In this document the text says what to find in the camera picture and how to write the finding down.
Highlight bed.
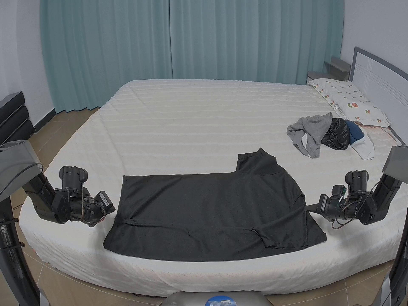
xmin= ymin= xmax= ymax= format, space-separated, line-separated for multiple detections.
xmin=19 ymin=47 xmax=408 ymax=299

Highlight blue-green curtain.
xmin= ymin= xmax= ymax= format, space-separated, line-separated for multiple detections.
xmin=169 ymin=0 xmax=345 ymax=85
xmin=40 ymin=0 xmax=173 ymax=114

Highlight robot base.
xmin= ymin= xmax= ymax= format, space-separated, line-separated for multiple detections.
xmin=159 ymin=291 xmax=268 ymax=306

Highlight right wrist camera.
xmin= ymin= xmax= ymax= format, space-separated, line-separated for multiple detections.
xmin=345 ymin=170 xmax=370 ymax=193

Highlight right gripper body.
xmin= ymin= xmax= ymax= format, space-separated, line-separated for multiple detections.
xmin=319 ymin=193 xmax=345 ymax=220

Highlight black cable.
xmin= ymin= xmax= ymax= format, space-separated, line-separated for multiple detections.
xmin=331 ymin=215 xmax=353 ymax=232
xmin=0 ymin=163 xmax=44 ymax=203

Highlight black chest of drawers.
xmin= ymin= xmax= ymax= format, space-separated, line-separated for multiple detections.
xmin=0 ymin=91 xmax=34 ymax=147

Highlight black trousers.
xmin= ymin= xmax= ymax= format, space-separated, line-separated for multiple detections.
xmin=103 ymin=147 xmax=327 ymax=262

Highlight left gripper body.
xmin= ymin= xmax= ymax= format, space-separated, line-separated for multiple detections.
xmin=95 ymin=189 xmax=116 ymax=218

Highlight grey bedside table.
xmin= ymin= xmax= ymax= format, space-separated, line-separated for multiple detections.
xmin=307 ymin=55 xmax=351 ymax=81

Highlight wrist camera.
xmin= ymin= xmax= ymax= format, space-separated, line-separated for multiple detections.
xmin=59 ymin=166 xmax=89 ymax=192
xmin=345 ymin=170 xmax=370 ymax=193

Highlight pile of clothes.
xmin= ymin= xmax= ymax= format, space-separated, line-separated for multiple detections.
xmin=286 ymin=113 xmax=375 ymax=161

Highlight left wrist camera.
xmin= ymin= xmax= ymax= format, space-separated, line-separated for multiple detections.
xmin=59 ymin=166 xmax=89 ymax=192

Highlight white printed pillow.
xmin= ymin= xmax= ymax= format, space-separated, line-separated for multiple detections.
xmin=307 ymin=78 xmax=392 ymax=128

